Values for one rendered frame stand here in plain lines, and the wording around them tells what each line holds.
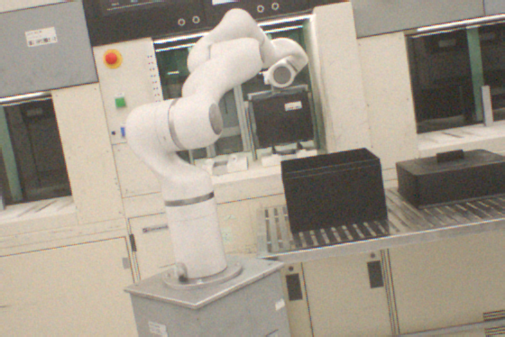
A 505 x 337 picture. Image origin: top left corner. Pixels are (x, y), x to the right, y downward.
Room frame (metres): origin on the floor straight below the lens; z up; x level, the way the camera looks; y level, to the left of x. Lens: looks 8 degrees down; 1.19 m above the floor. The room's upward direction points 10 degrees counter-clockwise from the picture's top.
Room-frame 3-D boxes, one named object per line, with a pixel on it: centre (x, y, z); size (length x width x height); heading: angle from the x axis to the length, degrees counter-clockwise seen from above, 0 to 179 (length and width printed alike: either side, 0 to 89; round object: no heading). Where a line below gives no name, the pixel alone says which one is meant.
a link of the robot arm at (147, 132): (1.43, 0.19, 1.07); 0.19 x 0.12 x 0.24; 67
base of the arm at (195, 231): (1.42, 0.16, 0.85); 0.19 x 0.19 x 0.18
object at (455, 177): (1.83, -0.60, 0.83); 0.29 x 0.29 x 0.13; 87
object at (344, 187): (1.79, -0.22, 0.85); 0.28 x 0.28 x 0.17; 87
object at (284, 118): (2.41, -0.15, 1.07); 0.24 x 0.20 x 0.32; 89
